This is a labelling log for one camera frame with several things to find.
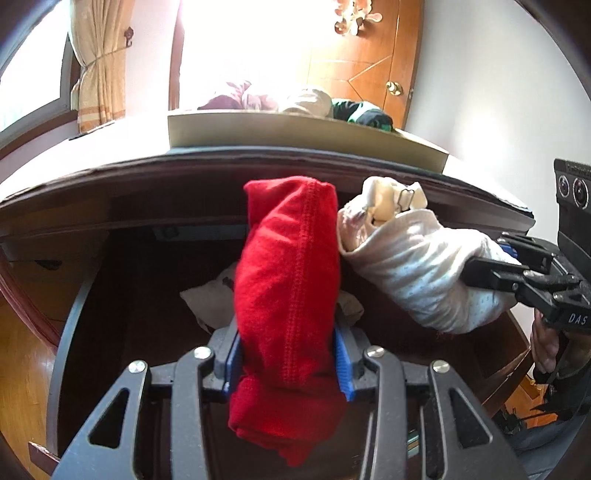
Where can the brass doorknob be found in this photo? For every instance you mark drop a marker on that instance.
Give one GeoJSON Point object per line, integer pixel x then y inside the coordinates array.
{"type": "Point", "coordinates": [394, 88]}

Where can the dark wooden desk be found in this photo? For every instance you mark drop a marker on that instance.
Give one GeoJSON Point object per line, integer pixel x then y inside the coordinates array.
{"type": "Point", "coordinates": [138, 194]}

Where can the yellow tied curtain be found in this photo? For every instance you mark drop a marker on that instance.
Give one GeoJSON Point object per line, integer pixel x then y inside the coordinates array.
{"type": "Point", "coordinates": [101, 69]}

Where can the wooden door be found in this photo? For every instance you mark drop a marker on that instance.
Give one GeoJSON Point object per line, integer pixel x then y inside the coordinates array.
{"type": "Point", "coordinates": [369, 46]}

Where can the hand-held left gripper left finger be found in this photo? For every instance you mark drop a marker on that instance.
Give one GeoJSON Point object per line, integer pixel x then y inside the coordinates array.
{"type": "Point", "coordinates": [233, 369]}

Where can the maroon pink underwear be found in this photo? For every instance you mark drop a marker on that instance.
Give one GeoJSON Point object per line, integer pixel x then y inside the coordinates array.
{"type": "Point", "coordinates": [231, 97]}

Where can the window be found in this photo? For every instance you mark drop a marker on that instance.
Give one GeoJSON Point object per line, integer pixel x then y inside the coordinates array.
{"type": "Point", "coordinates": [32, 87]}

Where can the dark curtain hook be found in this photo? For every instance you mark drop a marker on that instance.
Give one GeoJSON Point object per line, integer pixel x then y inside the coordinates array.
{"type": "Point", "coordinates": [129, 36]}

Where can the cream dotted underwear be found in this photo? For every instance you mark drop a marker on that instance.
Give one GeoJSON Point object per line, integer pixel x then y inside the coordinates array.
{"type": "Point", "coordinates": [307, 101]}

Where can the wooden door frame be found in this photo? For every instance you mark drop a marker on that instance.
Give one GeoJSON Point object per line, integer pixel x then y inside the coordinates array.
{"type": "Point", "coordinates": [176, 55]}

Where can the shallow cardboard box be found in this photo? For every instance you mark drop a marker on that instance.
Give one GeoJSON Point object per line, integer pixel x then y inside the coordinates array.
{"type": "Point", "coordinates": [277, 131]}

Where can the white green cloud tablecloth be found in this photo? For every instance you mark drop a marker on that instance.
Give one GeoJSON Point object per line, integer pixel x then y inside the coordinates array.
{"type": "Point", "coordinates": [120, 143]}

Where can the red underwear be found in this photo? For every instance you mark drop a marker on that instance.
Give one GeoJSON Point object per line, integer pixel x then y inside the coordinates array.
{"type": "Point", "coordinates": [286, 286]}

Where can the white dotted underwear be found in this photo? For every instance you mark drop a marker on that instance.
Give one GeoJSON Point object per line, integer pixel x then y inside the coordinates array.
{"type": "Point", "coordinates": [415, 258]}

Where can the green black underwear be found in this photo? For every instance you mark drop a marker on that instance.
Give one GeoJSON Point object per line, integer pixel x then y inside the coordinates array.
{"type": "Point", "coordinates": [364, 113]}

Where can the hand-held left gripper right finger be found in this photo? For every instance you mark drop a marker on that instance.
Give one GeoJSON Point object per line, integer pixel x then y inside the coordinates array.
{"type": "Point", "coordinates": [344, 369]}

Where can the pale paper door ornament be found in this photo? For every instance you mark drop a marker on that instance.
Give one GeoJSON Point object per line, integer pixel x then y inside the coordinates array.
{"type": "Point", "coordinates": [355, 16]}

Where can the person's right hand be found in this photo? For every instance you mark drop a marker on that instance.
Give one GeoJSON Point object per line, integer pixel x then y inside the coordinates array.
{"type": "Point", "coordinates": [545, 346]}

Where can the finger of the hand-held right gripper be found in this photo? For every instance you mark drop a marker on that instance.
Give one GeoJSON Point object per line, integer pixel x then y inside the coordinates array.
{"type": "Point", "coordinates": [510, 249]}
{"type": "Point", "coordinates": [494, 276]}

